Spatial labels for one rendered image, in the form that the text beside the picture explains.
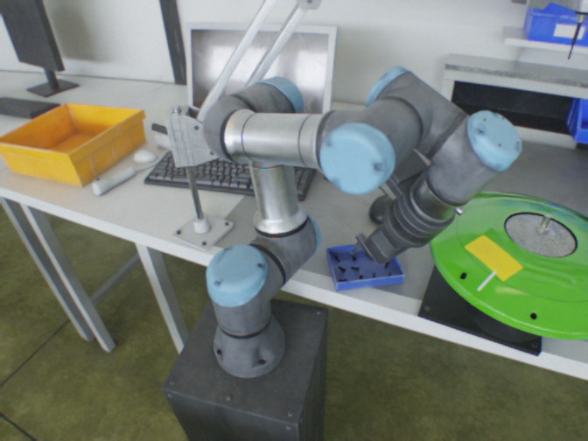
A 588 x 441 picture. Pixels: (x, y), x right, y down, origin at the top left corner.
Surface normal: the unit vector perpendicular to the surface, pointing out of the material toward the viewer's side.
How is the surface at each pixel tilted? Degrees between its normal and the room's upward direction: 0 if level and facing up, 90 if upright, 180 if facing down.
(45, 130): 86
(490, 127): 32
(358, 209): 0
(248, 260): 5
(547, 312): 24
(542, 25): 99
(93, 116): 86
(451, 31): 90
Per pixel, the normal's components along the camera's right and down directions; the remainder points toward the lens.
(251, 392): -0.04, -0.79
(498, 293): -0.33, -0.55
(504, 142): 0.29, -0.43
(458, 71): -0.40, 0.57
